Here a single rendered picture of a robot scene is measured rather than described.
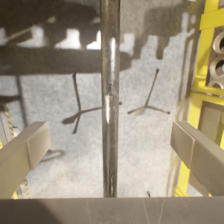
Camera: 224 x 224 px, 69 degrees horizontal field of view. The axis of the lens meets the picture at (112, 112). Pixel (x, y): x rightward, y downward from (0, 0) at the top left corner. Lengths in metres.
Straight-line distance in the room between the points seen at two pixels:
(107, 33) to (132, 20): 1.02
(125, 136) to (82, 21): 0.86
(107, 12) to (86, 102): 0.94
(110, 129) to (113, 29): 0.13
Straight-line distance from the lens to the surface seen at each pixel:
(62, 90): 1.09
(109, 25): 0.22
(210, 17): 1.55
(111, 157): 0.26
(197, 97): 1.55
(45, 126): 0.16
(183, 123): 0.17
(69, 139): 1.20
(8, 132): 0.83
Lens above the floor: 1.07
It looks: 63 degrees down
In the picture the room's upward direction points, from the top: 128 degrees clockwise
